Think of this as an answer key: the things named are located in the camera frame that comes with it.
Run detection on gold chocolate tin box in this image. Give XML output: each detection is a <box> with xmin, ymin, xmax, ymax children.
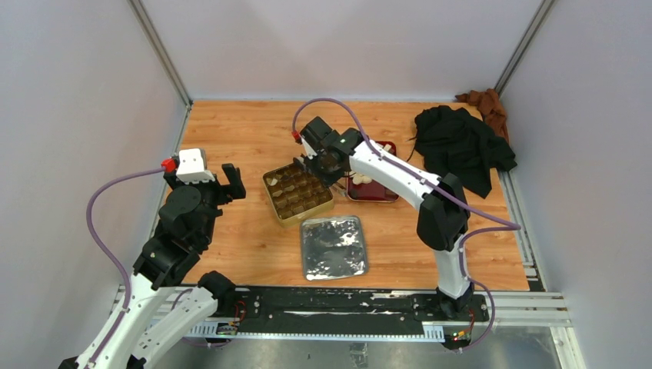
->
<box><xmin>262</xmin><ymin>164</ymin><xmax>334</xmax><ymax>228</ymax></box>

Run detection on red chocolate tray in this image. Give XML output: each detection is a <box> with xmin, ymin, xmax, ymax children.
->
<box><xmin>346</xmin><ymin>172</ymin><xmax>399</xmax><ymax>203</ymax></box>

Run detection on metal tongs black tips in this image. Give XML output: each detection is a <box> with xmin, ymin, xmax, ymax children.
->
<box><xmin>331</xmin><ymin>182</ymin><xmax>347</xmax><ymax>198</ymax></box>

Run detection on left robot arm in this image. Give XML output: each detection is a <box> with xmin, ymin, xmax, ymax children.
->
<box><xmin>59</xmin><ymin>158</ymin><xmax>246</xmax><ymax>368</ymax></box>

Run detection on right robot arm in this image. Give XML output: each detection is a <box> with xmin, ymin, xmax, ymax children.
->
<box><xmin>294</xmin><ymin>128</ymin><xmax>474</xmax><ymax>321</ymax></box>

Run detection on silver tin lid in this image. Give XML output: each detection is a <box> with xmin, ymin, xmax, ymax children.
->
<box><xmin>300</xmin><ymin>215</ymin><xmax>369</xmax><ymax>281</ymax></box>

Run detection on black cloth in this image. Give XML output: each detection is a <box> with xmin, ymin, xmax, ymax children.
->
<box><xmin>413</xmin><ymin>106</ymin><xmax>517</xmax><ymax>198</ymax></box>

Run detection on brown cloth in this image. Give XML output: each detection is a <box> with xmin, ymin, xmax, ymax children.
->
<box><xmin>455</xmin><ymin>88</ymin><xmax>510</xmax><ymax>142</ymax></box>

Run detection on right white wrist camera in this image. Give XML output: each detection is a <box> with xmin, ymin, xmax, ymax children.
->
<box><xmin>298</xmin><ymin>116</ymin><xmax>338</xmax><ymax>158</ymax></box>

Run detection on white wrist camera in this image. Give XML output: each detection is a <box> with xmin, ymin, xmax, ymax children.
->
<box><xmin>161</xmin><ymin>148</ymin><xmax>216</xmax><ymax>185</ymax></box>
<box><xmin>298</xmin><ymin>116</ymin><xmax>338</xmax><ymax>158</ymax></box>

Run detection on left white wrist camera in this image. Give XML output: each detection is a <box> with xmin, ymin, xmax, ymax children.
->
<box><xmin>161</xmin><ymin>148</ymin><xmax>216</xmax><ymax>185</ymax></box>

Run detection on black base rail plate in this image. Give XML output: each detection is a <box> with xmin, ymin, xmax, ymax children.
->
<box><xmin>212</xmin><ymin>286</ymin><xmax>491</xmax><ymax>339</ymax></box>

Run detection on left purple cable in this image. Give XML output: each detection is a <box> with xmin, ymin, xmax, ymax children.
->
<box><xmin>81</xmin><ymin>165</ymin><xmax>177</xmax><ymax>369</ymax></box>

